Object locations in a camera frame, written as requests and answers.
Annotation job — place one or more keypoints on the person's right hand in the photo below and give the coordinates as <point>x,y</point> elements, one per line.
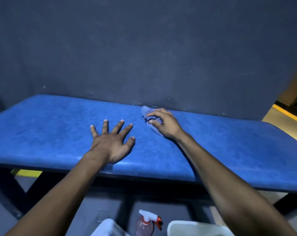
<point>169,127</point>

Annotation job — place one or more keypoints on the person's left hand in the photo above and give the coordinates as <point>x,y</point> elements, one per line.
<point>111,147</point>

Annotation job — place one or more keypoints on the blue cleaning cloth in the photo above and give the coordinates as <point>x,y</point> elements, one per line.
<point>145,111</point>

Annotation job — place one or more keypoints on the blue bench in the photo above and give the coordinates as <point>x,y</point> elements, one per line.
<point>52,125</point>

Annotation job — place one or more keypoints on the white plastic box lid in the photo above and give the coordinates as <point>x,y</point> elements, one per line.
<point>106,229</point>

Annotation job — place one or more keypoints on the pink spray bottle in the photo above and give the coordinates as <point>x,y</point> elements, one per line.
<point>143,227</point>

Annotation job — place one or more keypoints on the white plastic storage box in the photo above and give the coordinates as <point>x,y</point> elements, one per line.
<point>192,229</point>

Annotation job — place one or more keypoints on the person's left forearm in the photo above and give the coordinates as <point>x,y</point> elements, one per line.
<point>59,199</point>

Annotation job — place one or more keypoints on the person's right forearm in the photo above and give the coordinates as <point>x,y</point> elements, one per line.
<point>232,194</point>

